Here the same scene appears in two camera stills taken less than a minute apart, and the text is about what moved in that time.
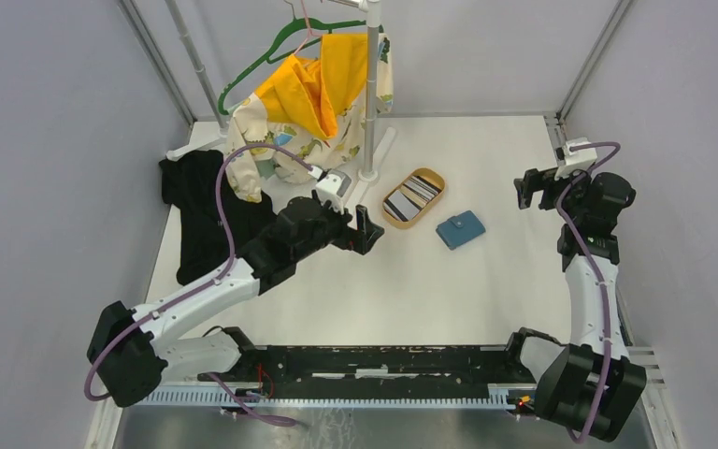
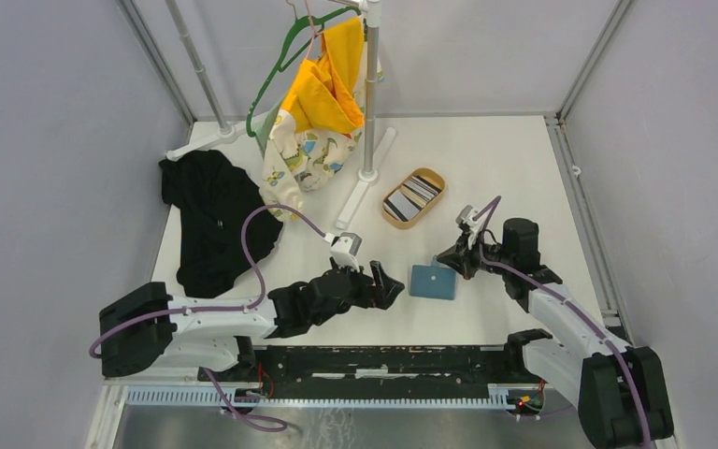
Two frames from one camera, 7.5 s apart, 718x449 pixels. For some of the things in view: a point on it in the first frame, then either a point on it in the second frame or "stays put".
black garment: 189,188 stays put
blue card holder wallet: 460,229 to 434,280
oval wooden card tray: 409,201 stays put
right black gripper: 583,182 to 462,263
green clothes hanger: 270,58 to 320,21
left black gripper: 361,239 to 381,294
